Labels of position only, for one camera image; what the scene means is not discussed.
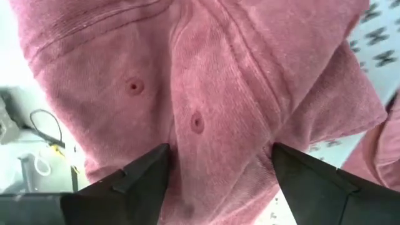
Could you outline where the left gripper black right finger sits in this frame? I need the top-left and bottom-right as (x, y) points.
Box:
(271, 142), (400, 225)

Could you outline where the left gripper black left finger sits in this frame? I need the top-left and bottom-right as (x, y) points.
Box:
(61, 142), (171, 225)

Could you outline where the pink knitted garment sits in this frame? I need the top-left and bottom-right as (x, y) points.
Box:
(9, 0), (388, 225)

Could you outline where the grey equipment cart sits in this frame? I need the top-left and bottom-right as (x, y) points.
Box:
(0, 87), (21, 144)

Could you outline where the white cable yellow plug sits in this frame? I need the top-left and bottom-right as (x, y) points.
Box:
(32, 144), (63, 178)

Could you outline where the black floor cable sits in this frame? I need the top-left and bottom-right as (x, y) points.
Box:
(23, 108), (66, 149)

